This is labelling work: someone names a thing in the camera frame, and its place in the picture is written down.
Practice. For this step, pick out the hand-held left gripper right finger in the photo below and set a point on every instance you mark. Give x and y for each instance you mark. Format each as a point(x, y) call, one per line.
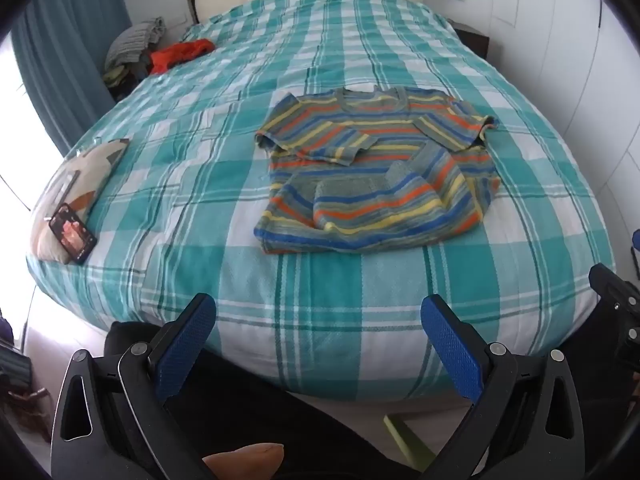
point(450, 352)

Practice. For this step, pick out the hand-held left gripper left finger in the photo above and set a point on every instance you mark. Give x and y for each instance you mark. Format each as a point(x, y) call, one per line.
point(185, 347)

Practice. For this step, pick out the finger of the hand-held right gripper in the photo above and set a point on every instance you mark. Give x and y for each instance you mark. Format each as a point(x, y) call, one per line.
point(617, 300)

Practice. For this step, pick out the striped knitted sweater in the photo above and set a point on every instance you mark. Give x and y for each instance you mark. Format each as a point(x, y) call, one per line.
point(380, 210)

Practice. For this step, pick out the grey knitted clothes pile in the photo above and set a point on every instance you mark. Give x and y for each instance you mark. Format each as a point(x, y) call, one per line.
point(135, 40)

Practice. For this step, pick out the green object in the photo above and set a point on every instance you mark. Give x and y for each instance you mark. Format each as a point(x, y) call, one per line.
point(407, 442)

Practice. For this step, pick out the teal plaid blanket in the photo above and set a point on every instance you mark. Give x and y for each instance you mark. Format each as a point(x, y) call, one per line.
point(200, 210)

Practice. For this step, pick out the person's black pants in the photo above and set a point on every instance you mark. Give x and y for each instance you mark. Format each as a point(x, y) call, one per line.
point(300, 425)

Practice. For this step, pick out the black smartphone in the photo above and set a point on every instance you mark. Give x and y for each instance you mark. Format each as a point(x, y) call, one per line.
point(72, 232)

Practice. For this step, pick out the patterned beige cushion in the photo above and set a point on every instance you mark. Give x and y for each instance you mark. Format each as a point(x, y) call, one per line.
point(95, 165)

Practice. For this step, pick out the white wardrobe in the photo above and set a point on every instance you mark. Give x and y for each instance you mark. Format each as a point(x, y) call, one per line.
point(565, 60)

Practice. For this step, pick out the orange cloth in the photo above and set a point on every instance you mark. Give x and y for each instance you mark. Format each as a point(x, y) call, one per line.
point(175, 55)

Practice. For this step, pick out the dark wooden nightstand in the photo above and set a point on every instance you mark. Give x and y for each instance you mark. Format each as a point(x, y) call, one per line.
point(475, 40)

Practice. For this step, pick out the blue curtain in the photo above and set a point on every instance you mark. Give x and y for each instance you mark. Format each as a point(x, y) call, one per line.
point(65, 50)

